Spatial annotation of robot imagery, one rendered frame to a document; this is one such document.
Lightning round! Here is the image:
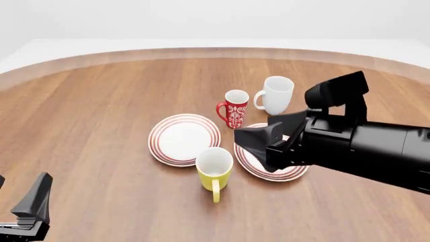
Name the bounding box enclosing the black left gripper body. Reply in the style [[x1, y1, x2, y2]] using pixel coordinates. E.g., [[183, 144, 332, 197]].
[[0, 218, 50, 242]]

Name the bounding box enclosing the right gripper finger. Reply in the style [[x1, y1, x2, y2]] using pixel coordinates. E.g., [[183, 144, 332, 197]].
[[234, 122, 284, 174], [267, 109, 308, 139]]

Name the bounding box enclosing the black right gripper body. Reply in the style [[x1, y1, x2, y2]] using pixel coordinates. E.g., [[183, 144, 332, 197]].
[[265, 110, 357, 169]]

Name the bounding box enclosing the white plate with red rings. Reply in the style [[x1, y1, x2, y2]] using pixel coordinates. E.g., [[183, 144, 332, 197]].
[[233, 122, 310, 182], [148, 113, 222, 167]]

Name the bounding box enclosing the plain white mug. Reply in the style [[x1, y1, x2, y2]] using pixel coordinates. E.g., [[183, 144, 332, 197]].
[[253, 75, 295, 116]]

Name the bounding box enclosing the red patterned mug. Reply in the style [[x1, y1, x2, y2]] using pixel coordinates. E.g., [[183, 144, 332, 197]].
[[216, 89, 250, 130]]

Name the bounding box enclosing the yellow and white mug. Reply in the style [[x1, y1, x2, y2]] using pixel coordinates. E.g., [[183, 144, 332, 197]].
[[196, 147, 234, 204]]

